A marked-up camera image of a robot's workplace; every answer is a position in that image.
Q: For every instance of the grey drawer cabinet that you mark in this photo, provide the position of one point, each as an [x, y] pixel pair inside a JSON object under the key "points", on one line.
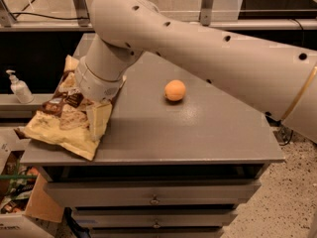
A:
{"points": [[208, 135]]}

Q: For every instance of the grey top drawer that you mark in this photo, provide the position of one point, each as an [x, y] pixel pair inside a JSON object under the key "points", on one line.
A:
{"points": [[150, 193]]}

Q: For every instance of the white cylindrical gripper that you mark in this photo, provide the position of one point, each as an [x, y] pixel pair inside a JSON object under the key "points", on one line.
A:
{"points": [[93, 83]]}

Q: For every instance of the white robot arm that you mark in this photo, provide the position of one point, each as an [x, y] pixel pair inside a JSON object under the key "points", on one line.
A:
{"points": [[278, 80]]}

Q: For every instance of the cardboard box with items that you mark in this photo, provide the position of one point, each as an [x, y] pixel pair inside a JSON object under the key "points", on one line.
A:
{"points": [[26, 211]]}

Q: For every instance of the orange fruit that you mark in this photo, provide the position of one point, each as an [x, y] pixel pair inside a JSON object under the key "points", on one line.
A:
{"points": [[174, 90]]}

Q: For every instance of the white pump dispenser bottle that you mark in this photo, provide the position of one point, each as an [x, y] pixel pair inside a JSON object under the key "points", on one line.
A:
{"points": [[20, 88]]}

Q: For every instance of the brown sea salt chip bag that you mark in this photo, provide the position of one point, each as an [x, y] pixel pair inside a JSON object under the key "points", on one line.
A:
{"points": [[63, 119]]}

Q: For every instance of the grey drawer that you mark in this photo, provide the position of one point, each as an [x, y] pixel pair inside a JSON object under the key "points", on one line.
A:
{"points": [[155, 218], [150, 193], [158, 233]]}

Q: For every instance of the grey metal rail frame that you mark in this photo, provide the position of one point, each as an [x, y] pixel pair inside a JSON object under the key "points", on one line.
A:
{"points": [[65, 15]]}

